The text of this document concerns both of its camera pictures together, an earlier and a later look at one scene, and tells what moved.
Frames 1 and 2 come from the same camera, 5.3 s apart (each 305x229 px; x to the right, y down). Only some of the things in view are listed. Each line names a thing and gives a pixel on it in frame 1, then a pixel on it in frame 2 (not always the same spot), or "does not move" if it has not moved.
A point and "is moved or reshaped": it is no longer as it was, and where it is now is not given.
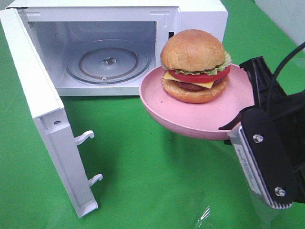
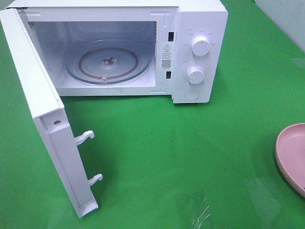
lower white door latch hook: (91, 181) does not move
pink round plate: (201, 120) is moved or reshaped
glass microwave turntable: (107, 62) does not move
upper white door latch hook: (79, 140) does not move
